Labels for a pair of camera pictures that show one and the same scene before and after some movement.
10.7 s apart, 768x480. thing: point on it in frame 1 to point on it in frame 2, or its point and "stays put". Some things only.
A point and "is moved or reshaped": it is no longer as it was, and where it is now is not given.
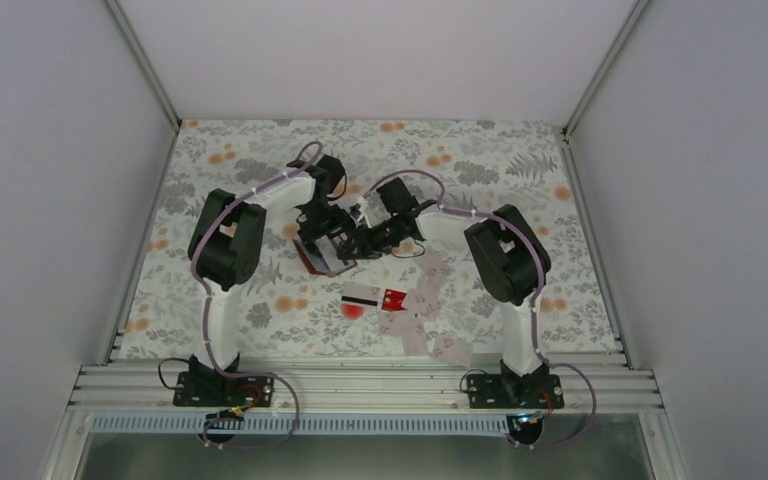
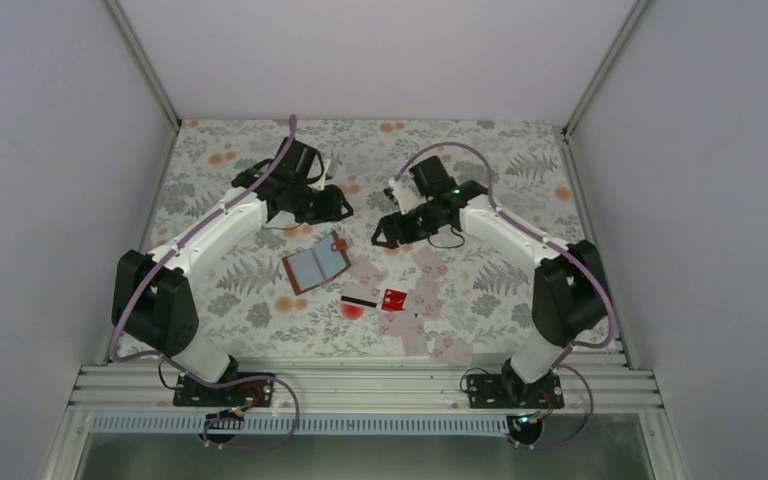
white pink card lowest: [451, 351] stays put
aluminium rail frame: [356, 387] stays put
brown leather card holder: [325, 259] is moved or reshaped
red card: [392, 300] stays put
